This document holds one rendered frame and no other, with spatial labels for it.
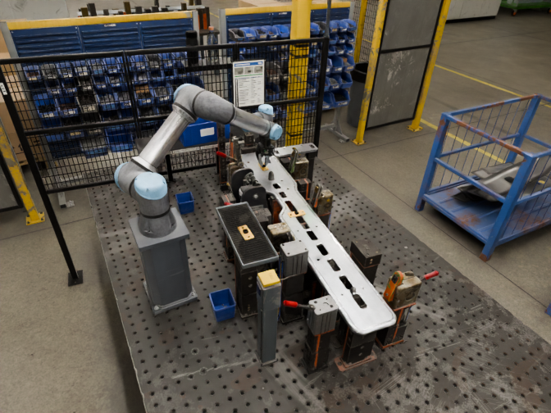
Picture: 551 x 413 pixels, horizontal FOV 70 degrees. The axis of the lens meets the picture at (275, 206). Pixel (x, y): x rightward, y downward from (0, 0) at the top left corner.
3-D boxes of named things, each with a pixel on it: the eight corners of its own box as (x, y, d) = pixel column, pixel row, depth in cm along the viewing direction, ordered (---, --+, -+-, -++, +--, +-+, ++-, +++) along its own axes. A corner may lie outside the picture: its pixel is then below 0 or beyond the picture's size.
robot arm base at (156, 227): (143, 242, 157) (139, 222, 151) (135, 221, 168) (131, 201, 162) (181, 231, 163) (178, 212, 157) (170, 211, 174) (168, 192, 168)
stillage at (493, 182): (500, 180, 417) (537, 92, 362) (576, 223, 360) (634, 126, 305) (413, 208, 372) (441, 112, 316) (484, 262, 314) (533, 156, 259)
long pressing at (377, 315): (407, 320, 144) (407, 317, 143) (352, 338, 137) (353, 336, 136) (270, 150, 247) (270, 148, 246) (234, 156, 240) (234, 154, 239)
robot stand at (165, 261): (154, 315, 178) (138, 248, 154) (143, 284, 192) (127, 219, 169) (198, 299, 186) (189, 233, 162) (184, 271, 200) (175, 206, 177)
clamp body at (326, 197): (331, 247, 218) (339, 195, 198) (311, 252, 214) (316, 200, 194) (323, 237, 225) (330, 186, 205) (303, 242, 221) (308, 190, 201)
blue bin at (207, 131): (231, 138, 250) (230, 118, 243) (184, 147, 238) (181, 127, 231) (221, 128, 262) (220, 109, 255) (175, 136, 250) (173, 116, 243)
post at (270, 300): (278, 360, 161) (283, 285, 135) (261, 367, 158) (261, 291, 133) (271, 346, 167) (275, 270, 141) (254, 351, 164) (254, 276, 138)
